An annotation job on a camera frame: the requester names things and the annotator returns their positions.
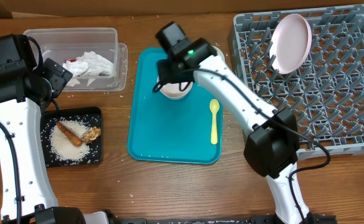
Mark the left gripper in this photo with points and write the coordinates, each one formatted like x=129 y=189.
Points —
x=58 y=75

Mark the pink bowl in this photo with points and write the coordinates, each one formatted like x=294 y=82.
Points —
x=176 y=91

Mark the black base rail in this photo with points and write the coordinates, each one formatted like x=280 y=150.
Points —
x=266 y=219

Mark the clear plastic bin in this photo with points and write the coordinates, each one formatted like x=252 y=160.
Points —
x=62 y=43

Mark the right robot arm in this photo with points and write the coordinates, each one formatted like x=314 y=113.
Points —
x=272 y=138

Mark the pale green bowl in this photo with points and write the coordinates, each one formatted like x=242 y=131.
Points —
x=220 y=53

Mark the small white tissue piece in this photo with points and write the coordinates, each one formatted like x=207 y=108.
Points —
x=80 y=82

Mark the orange carrot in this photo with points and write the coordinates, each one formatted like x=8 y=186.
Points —
x=74 y=139

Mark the teal plastic tray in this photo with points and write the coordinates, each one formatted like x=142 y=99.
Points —
x=166 y=130

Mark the pile of rice grains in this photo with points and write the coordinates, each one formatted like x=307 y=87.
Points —
x=66 y=146

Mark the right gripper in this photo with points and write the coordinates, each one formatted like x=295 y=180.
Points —
x=163 y=71

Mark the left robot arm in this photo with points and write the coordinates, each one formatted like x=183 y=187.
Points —
x=28 y=84

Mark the grey dishwasher rack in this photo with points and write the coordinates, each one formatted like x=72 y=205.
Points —
x=326 y=93

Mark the yellow plastic spoon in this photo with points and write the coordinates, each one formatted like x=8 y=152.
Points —
x=214 y=108

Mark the black plastic tray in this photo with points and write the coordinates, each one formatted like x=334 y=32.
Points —
x=76 y=113

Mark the white napkin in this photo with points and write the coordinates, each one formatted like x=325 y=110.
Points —
x=90 y=64

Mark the large white plate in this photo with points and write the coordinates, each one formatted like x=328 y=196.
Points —
x=291 y=43

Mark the brown walnut cookie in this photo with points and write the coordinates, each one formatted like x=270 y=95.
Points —
x=91 y=134

